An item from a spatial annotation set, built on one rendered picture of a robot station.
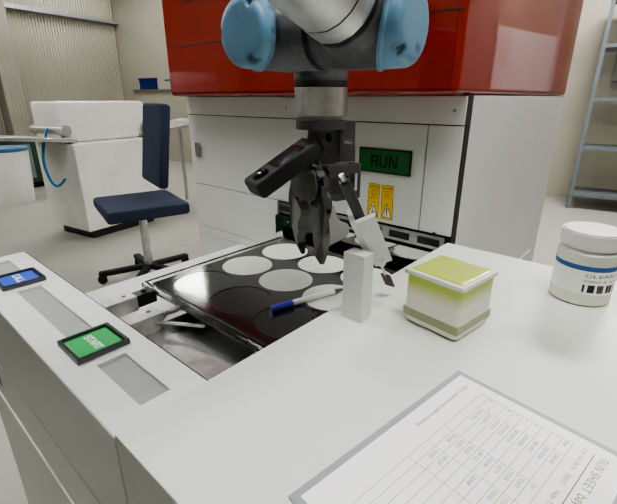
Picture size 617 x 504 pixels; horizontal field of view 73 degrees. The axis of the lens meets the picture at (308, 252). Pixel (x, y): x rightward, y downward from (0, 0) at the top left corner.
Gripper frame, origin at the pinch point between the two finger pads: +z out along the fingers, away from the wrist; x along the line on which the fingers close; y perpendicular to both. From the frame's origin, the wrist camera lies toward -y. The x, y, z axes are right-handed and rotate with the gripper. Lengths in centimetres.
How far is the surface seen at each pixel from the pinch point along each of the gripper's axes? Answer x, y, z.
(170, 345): 1.9, -22.2, 10.7
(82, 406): -16.1, -33.9, 3.2
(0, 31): 836, -58, -122
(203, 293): 11.9, -13.8, 8.7
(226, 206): 59, 9, 6
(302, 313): -3.0, -2.9, 8.8
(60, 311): 5.1, -34.7, 3.1
